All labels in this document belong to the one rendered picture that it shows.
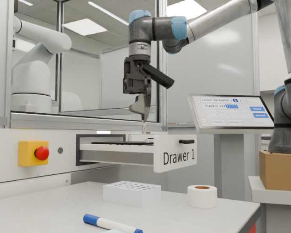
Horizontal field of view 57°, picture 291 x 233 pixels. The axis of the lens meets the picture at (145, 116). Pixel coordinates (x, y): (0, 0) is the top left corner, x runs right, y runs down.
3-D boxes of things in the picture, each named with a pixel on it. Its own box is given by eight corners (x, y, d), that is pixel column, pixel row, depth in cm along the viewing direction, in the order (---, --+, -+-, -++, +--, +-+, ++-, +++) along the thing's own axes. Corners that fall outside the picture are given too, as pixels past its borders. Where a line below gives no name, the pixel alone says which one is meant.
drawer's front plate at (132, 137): (163, 155, 145) (163, 134, 146) (131, 159, 121) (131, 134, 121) (160, 154, 146) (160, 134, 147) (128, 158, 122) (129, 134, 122)
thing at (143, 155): (190, 160, 101) (190, 143, 101) (156, 167, 79) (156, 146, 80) (109, 155, 122) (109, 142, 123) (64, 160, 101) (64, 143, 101)
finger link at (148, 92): (142, 107, 88) (142, 82, 89) (147, 108, 89) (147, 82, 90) (146, 106, 84) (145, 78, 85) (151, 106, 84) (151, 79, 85)
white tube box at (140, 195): (160, 200, 69) (160, 185, 69) (142, 208, 62) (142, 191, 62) (123, 194, 76) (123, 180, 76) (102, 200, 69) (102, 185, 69)
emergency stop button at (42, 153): (50, 160, 78) (51, 145, 78) (38, 161, 74) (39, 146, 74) (44, 159, 79) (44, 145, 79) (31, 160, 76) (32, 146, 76)
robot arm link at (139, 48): (147, 50, 94) (154, 42, 86) (147, 63, 94) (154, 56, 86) (126, 48, 92) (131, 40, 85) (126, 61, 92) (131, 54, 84)
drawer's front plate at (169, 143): (197, 163, 101) (197, 134, 102) (158, 173, 77) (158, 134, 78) (192, 163, 102) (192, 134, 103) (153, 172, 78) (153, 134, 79)
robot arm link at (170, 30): (186, 24, 95) (156, 26, 97) (186, 9, 84) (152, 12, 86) (187, 46, 95) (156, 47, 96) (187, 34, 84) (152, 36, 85)
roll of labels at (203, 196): (191, 208, 61) (191, 190, 61) (184, 201, 68) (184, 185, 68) (221, 208, 62) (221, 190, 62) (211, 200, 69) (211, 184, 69)
